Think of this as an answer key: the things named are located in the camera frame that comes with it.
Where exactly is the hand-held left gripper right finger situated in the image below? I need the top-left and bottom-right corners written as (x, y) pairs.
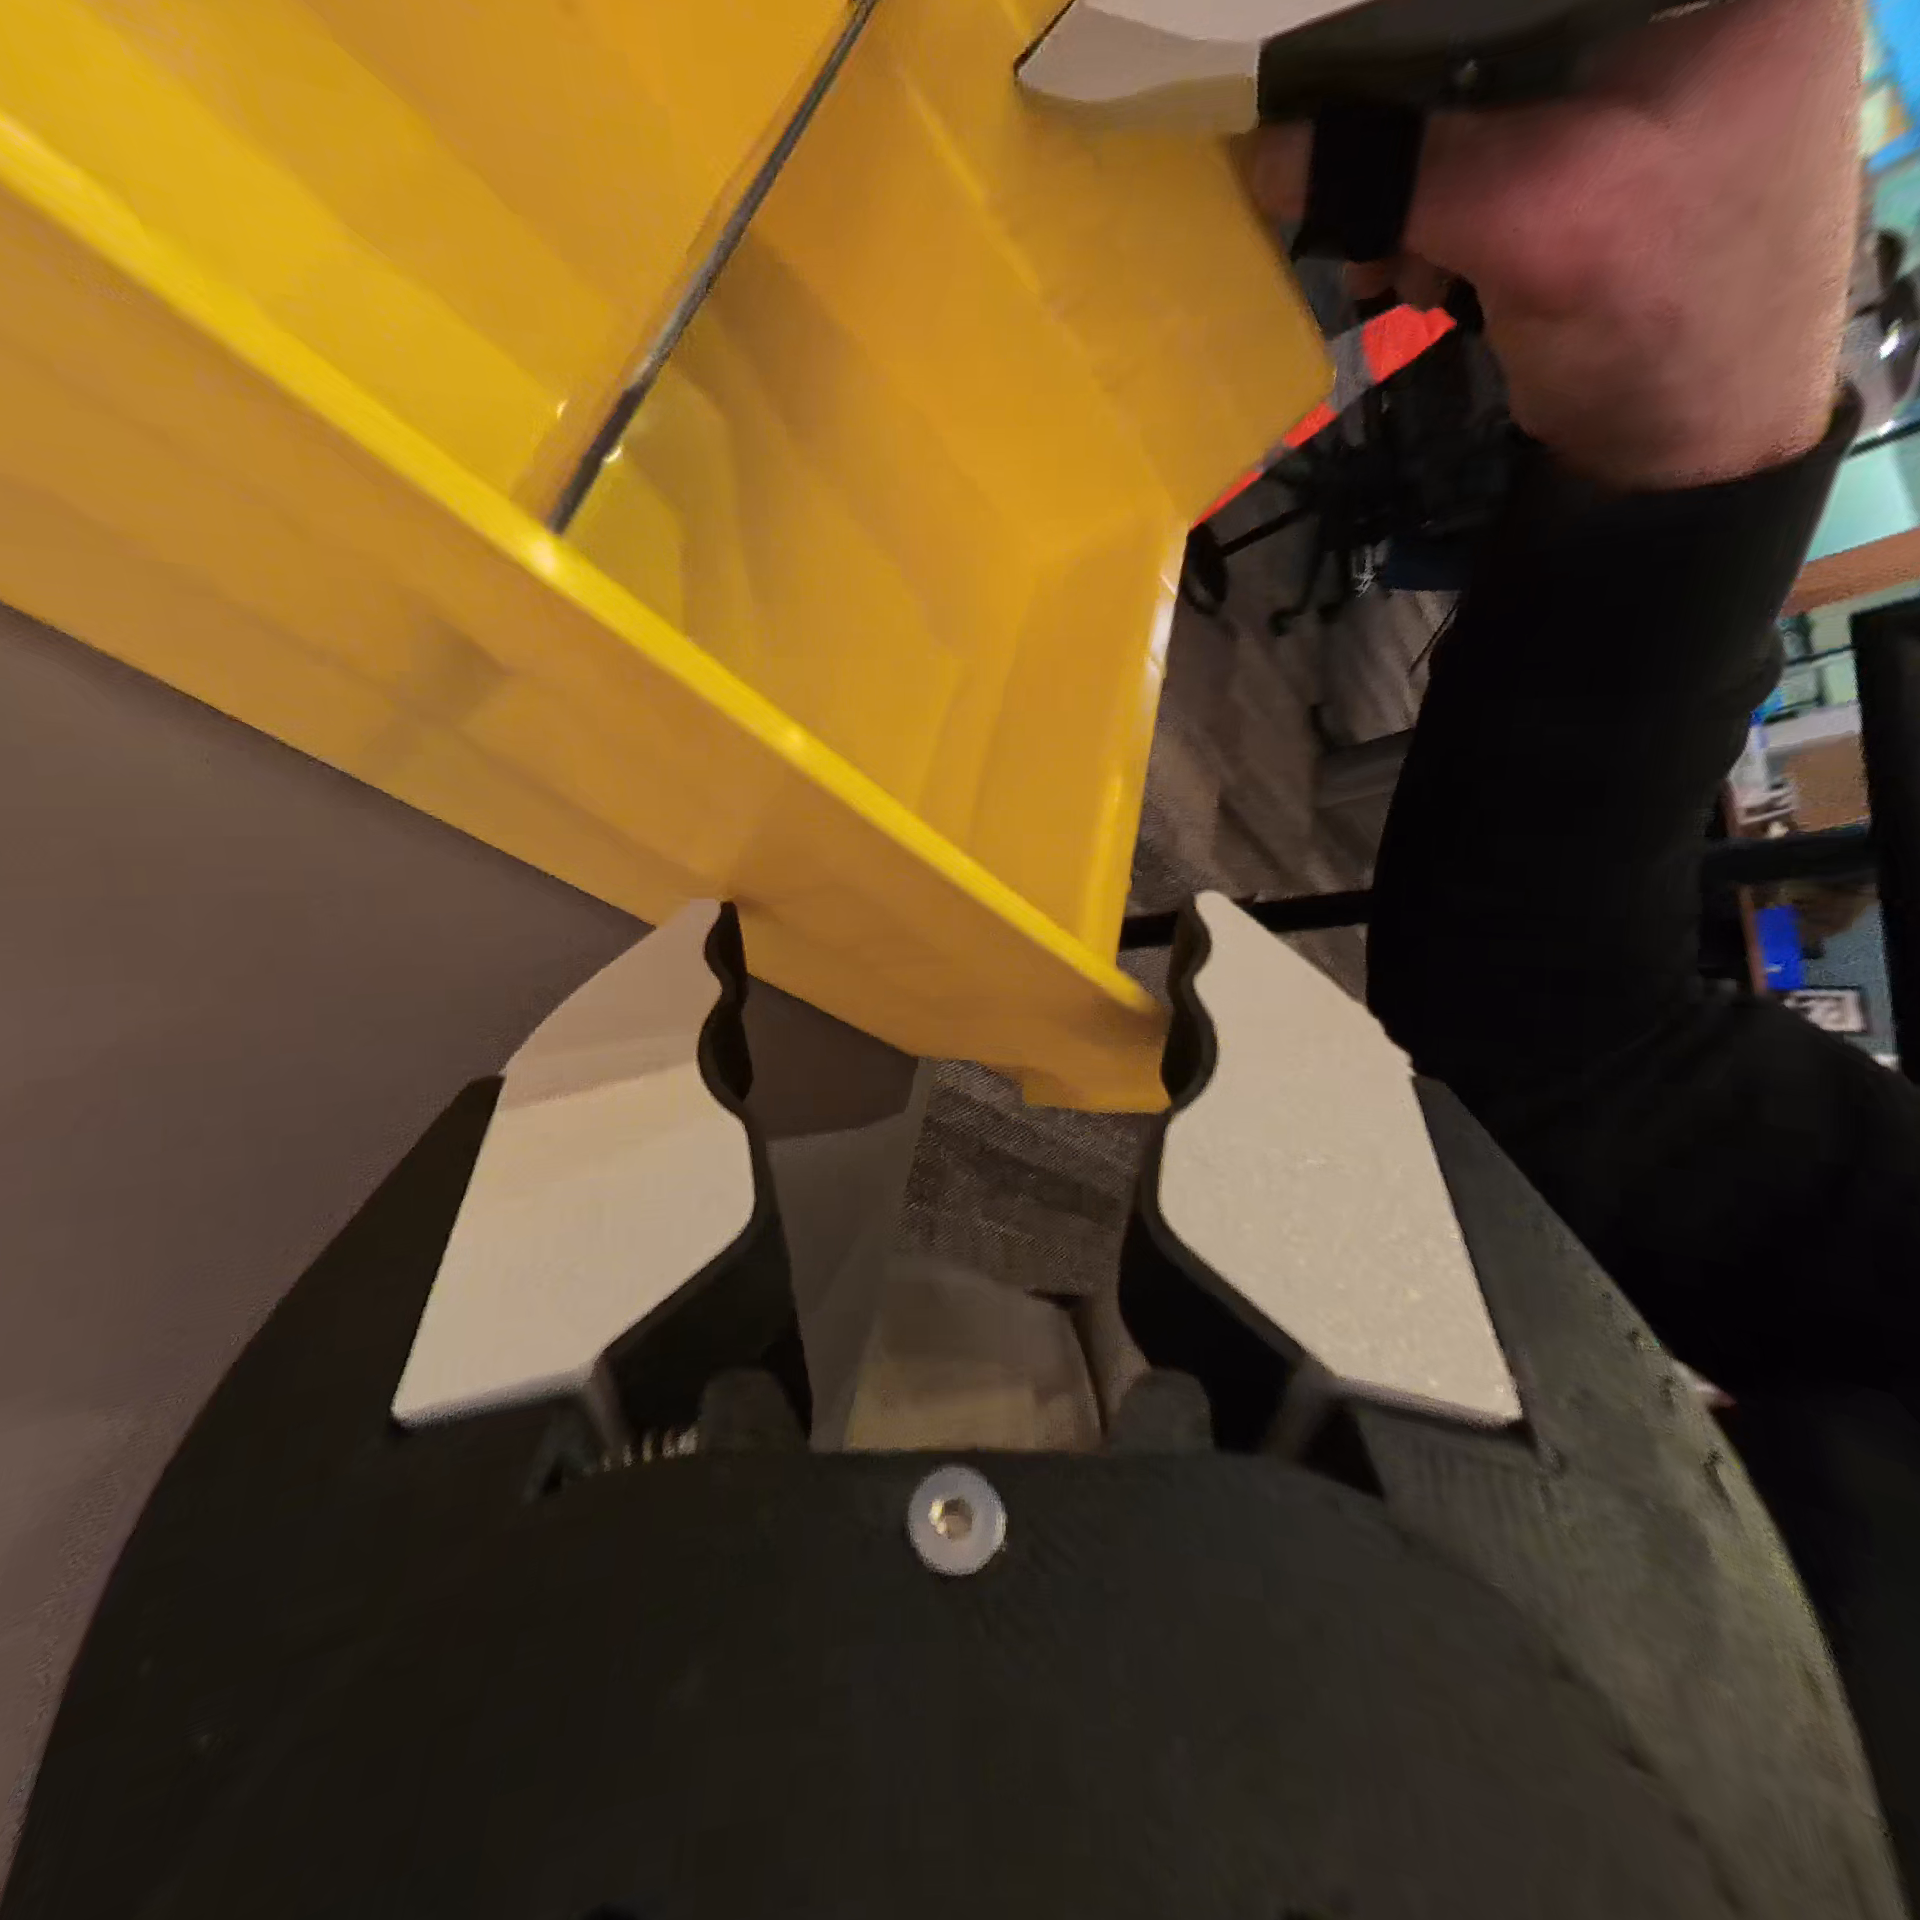
top-left (1112, 892), bottom-right (1526, 1453)

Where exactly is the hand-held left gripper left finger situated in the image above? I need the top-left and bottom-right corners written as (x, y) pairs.
top-left (391, 898), bottom-right (817, 1453)

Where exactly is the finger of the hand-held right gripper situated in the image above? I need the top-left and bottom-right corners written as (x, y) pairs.
top-left (1016, 0), bottom-right (1262, 138)

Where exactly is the yellow plastic bin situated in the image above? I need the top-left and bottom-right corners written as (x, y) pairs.
top-left (0, 0), bottom-right (1334, 1112)

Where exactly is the person's right forearm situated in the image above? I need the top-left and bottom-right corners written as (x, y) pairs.
top-left (1363, 383), bottom-right (1878, 1112)

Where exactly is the person's right hand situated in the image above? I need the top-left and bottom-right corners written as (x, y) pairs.
top-left (1242, 0), bottom-right (1872, 491)

